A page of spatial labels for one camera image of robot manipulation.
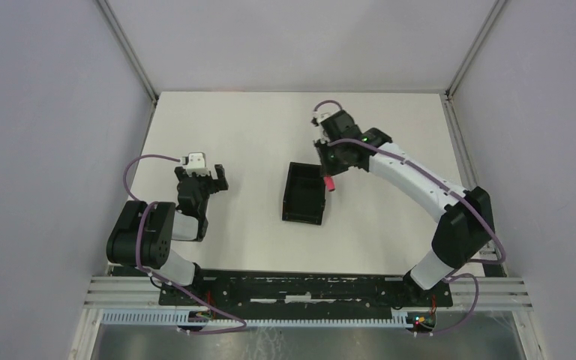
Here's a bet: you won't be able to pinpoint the red handled black screwdriver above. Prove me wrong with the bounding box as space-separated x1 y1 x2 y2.
322 175 336 192

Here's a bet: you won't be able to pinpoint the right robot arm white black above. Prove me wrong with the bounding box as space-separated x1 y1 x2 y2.
311 109 506 292

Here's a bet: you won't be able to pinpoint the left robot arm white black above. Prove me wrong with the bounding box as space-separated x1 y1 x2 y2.
106 164 229 287

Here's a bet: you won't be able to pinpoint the black plastic bin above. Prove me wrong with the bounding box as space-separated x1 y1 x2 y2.
281 162 326 226

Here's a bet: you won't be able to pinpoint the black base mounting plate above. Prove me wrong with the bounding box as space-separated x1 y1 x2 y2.
157 268 454 322

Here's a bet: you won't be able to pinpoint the aluminium front rails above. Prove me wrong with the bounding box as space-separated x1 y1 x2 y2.
84 277 533 312

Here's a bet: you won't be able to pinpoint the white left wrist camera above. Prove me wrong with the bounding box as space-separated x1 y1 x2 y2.
181 152 211 176

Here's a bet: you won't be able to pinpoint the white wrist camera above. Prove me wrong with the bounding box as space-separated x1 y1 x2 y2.
181 152 211 176
310 112 332 127

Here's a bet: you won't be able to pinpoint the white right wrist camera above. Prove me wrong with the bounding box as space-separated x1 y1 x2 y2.
310 112 332 127

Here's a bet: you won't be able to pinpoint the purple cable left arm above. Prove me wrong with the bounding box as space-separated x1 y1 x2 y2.
122 154 248 335

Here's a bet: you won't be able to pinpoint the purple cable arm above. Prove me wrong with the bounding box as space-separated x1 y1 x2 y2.
313 100 508 338
122 154 248 335

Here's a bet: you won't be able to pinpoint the white slotted cable duct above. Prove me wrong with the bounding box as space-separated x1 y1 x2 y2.
101 309 413 329

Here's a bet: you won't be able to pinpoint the aluminium frame rail left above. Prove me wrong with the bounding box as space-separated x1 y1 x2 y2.
94 0 160 105

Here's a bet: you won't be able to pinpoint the aluminium frame rail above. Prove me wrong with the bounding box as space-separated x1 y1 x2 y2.
94 0 160 105
439 0 510 279

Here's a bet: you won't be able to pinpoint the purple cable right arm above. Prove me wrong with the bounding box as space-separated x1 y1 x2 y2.
313 100 508 338

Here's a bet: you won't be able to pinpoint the aluminium frame rail right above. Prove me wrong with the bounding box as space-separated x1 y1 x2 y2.
439 0 510 279

